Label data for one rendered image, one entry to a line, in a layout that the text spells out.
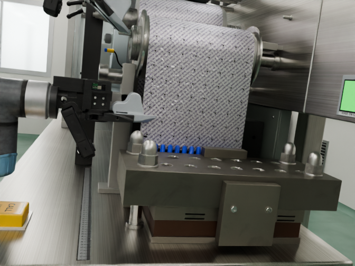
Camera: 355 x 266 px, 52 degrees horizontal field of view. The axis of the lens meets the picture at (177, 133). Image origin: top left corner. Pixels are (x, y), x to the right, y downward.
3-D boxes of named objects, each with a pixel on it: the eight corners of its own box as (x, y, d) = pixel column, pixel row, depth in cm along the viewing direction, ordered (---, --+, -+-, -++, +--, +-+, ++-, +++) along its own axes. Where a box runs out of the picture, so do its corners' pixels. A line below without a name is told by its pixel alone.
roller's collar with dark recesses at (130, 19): (113, 30, 106) (114, 7, 105) (133, 33, 108) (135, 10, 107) (114, 27, 100) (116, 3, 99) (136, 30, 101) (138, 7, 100)
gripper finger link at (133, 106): (159, 95, 74) (114, 91, 72) (157, 124, 75) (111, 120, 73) (157, 95, 77) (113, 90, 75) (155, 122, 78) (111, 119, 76)
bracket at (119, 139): (95, 187, 90) (105, 61, 86) (122, 188, 91) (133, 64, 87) (95, 193, 85) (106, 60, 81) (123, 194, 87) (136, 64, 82)
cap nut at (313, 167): (298, 171, 71) (302, 149, 71) (315, 172, 72) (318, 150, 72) (309, 176, 68) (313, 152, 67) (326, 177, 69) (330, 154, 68)
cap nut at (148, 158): (136, 162, 64) (138, 136, 63) (156, 163, 65) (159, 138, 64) (138, 167, 60) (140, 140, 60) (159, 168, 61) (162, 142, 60)
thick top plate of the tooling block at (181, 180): (116, 178, 74) (119, 148, 73) (291, 186, 84) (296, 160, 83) (122, 205, 59) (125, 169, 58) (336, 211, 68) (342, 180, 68)
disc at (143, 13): (132, 76, 89) (138, 14, 87) (134, 76, 89) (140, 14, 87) (140, 78, 75) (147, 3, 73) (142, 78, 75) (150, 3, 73)
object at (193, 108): (138, 151, 79) (146, 64, 76) (239, 157, 84) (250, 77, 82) (138, 151, 78) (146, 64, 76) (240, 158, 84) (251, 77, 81)
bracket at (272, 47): (250, 49, 89) (251, 41, 89) (272, 52, 91) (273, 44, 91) (259, 48, 85) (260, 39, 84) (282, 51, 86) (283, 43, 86)
